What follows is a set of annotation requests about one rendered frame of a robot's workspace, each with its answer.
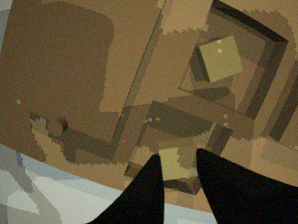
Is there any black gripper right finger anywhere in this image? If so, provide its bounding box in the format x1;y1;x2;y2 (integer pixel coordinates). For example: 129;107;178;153
196;148;298;224

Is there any tan square board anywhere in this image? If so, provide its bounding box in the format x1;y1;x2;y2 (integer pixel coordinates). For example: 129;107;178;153
0;0;298;190

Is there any small yellow block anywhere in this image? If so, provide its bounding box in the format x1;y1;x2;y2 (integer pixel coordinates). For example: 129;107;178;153
194;35;243;83
157;137;197;181

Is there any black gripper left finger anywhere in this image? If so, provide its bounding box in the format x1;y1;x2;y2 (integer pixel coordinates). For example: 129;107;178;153
88;153;164;224

